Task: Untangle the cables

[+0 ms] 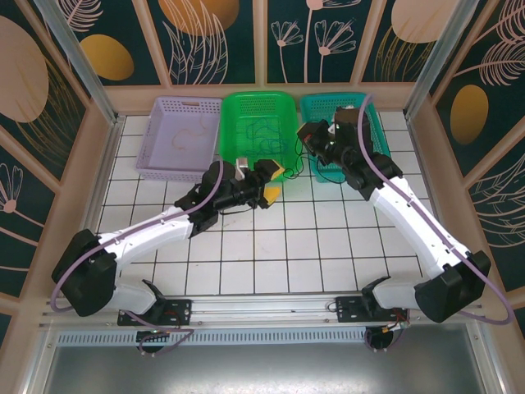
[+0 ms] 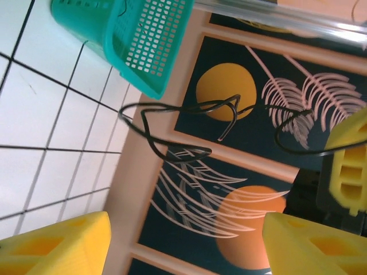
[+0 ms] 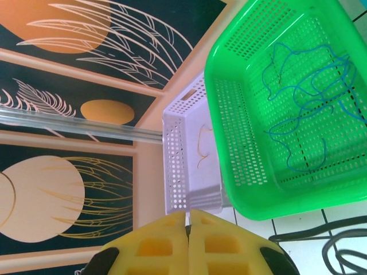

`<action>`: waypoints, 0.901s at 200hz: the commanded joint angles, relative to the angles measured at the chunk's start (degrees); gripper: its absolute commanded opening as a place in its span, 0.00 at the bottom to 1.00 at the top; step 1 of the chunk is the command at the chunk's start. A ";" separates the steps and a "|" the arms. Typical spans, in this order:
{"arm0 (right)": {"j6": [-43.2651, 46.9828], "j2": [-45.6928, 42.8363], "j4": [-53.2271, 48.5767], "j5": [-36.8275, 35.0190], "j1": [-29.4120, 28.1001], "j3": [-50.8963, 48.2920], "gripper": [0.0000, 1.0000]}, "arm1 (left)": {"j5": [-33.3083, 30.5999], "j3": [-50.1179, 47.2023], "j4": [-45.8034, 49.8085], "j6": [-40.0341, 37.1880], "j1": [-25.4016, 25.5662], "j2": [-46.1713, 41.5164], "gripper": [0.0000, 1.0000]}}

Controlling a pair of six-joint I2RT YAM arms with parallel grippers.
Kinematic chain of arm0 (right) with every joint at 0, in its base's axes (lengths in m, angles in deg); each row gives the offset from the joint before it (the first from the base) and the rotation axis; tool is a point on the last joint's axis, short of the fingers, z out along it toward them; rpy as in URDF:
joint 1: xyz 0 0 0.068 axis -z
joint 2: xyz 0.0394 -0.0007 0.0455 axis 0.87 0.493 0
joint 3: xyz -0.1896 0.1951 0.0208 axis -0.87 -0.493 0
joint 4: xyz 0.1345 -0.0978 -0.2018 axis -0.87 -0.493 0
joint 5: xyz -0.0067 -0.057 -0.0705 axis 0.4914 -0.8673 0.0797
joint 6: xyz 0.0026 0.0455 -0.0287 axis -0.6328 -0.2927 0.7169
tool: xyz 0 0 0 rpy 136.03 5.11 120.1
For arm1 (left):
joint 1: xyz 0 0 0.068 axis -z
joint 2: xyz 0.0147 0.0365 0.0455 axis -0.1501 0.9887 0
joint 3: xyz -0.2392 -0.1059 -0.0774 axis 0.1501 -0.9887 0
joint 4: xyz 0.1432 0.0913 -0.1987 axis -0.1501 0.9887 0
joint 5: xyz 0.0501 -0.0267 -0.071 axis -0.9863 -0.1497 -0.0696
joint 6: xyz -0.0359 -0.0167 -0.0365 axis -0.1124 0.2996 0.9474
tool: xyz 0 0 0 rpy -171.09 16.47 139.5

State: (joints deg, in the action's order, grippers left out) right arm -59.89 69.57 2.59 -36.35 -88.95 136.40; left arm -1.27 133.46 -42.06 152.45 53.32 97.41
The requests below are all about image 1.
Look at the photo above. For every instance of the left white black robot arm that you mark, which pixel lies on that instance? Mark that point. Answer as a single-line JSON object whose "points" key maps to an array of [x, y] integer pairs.
{"points": [[156, 234]]}

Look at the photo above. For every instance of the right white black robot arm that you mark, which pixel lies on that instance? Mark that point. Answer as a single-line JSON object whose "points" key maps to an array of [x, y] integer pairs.
{"points": [[410, 217]]}

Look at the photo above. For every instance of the teal perforated plastic basket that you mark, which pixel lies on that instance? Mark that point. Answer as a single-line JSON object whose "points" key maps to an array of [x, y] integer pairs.
{"points": [[316, 106]]}

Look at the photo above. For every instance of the green perforated plastic basket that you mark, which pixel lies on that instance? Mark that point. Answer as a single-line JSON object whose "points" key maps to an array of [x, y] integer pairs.
{"points": [[229, 123]]}

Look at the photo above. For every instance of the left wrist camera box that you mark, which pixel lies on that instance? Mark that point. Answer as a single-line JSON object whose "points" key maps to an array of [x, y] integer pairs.
{"points": [[242, 166]]}

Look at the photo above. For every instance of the long aluminium mounting rail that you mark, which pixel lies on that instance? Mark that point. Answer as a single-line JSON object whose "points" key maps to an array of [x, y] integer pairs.
{"points": [[262, 308]]}

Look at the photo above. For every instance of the lilac perforated plastic basket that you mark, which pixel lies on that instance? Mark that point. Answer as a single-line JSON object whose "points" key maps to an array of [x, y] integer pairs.
{"points": [[180, 164]]}

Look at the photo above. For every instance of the aluminium side rail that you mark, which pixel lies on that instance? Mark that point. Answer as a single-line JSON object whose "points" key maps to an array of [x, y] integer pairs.
{"points": [[102, 164], [428, 164]]}

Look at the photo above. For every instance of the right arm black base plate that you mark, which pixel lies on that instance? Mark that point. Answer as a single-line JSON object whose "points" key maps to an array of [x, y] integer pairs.
{"points": [[348, 308]]}

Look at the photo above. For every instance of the aluminium corner post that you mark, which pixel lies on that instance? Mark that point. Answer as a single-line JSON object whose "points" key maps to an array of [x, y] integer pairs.
{"points": [[88, 78], [426, 70]]}

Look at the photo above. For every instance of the grey metal sheet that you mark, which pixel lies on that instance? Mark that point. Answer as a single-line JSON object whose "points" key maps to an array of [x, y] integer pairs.
{"points": [[262, 369]]}

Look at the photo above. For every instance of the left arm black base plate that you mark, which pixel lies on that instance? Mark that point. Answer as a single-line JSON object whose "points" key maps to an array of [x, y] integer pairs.
{"points": [[180, 308]]}

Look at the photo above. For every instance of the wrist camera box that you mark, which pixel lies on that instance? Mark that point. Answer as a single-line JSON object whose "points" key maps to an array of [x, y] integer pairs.
{"points": [[331, 129], [242, 166]]}

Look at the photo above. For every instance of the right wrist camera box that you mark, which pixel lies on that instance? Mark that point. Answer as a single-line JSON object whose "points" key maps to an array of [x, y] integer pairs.
{"points": [[331, 129]]}

